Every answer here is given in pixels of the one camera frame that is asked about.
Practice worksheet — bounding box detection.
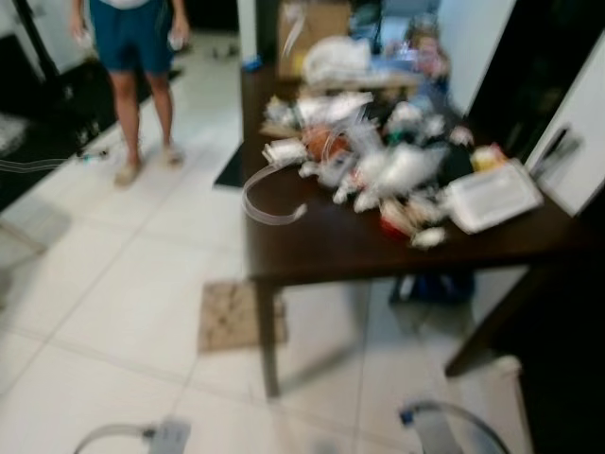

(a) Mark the orange round packet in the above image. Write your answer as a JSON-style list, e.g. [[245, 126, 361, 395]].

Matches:
[[304, 126, 351, 164]]

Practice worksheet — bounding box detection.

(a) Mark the white door black handle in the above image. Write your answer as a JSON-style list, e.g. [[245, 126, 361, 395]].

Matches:
[[525, 38, 605, 218]]

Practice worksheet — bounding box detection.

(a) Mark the white foam food tray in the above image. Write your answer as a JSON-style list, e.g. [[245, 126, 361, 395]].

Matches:
[[442, 160, 545, 235]]

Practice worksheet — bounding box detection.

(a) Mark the white plastic bag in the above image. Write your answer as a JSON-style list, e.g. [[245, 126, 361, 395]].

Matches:
[[302, 36, 372, 86]]

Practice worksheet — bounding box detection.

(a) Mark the translucent plastic bag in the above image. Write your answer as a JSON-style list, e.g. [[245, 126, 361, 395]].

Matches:
[[364, 142, 447, 196]]

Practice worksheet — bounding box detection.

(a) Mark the clear plastic bag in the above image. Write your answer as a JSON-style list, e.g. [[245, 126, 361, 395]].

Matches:
[[317, 151, 380, 205]]

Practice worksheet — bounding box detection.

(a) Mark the yellow small container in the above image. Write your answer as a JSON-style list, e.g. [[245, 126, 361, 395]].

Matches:
[[470, 144, 510, 174]]

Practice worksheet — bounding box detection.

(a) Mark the red snack packet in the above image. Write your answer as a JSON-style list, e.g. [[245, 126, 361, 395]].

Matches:
[[380, 202, 418, 238]]

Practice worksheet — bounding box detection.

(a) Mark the small black floor mat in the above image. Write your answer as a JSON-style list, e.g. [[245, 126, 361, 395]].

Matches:
[[215, 142, 246, 191]]

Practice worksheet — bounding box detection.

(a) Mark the white charger cable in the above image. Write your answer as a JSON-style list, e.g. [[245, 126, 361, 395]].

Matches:
[[241, 163, 309, 227]]

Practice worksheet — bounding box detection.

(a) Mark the dark wooden table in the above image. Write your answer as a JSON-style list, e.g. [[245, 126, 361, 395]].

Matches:
[[239, 66, 592, 398]]

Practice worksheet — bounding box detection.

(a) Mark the brown cardboard box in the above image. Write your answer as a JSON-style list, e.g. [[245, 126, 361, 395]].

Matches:
[[277, 0, 354, 82]]

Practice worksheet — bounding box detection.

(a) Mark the person in blue shorts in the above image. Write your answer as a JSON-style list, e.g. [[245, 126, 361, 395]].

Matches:
[[68, 0, 192, 188]]

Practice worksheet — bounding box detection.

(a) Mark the white crumpled plastic sheet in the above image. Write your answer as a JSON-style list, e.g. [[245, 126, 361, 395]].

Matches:
[[0, 113, 30, 158]]

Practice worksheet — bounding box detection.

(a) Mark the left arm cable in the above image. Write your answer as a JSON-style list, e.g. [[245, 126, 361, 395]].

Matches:
[[73, 423, 152, 454]]

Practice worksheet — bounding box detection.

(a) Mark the blue and white appliance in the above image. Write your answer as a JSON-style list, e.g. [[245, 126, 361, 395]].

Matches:
[[391, 271, 475, 306]]

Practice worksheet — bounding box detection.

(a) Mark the white charger adapter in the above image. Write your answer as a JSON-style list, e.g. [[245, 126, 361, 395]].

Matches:
[[264, 139, 309, 167]]

